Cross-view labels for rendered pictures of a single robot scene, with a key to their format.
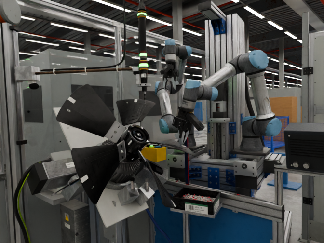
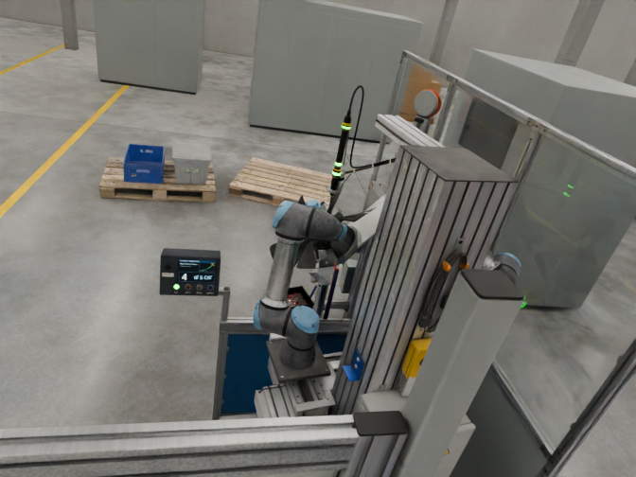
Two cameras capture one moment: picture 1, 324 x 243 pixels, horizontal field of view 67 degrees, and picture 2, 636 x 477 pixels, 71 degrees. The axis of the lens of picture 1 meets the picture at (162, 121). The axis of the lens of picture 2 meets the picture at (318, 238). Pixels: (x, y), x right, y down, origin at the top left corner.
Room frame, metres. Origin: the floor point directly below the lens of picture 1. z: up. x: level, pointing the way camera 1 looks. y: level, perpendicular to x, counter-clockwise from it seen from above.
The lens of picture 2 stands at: (2.40, -1.78, 2.42)
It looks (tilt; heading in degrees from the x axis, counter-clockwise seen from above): 30 degrees down; 123
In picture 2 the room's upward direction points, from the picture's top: 11 degrees clockwise
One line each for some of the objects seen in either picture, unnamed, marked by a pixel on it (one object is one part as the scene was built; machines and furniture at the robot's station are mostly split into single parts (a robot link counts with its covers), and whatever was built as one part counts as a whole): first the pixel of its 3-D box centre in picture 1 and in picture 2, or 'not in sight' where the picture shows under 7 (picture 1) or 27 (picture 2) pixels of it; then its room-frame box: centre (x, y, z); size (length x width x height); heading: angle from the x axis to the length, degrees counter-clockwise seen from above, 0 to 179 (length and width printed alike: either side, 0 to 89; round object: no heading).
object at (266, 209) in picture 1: (202, 194); (306, 326); (1.43, -0.23, 0.82); 0.90 x 0.04 x 0.08; 49
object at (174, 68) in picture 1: (171, 69); not in sight; (1.79, -0.08, 1.62); 0.09 x 0.08 x 0.12; 139
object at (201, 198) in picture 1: (197, 202); (289, 303); (1.26, -0.18, 0.84); 0.19 x 0.14 x 0.05; 64
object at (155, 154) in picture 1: (153, 154); not in sight; (1.69, 0.07, 1.02); 0.16 x 0.10 x 0.11; 49
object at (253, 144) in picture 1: (250, 142); (299, 347); (1.66, -0.61, 1.09); 0.15 x 0.15 x 0.10
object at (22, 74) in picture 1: (26, 74); not in sight; (1.30, 0.71, 1.54); 0.10 x 0.07 x 0.09; 84
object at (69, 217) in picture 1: (75, 223); (353, 276); (1.28, 0.48, 0.73); 0.15 x 0.09 x 0.22; 49
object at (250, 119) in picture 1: (251, 125); (302, 326); (1.65, -0.61, 1.20); 0.13 x 0.12 x 0.14; 25
